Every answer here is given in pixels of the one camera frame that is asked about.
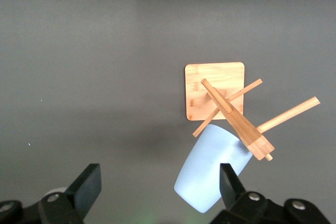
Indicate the wooden mug tree stand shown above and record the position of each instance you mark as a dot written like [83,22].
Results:
[210,82]

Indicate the light blue plastic cup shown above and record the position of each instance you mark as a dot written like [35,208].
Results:
[199,169]

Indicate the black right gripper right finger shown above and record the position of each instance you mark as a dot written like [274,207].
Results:
[231,190]

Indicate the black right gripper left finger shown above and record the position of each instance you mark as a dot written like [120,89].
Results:
[84,195]

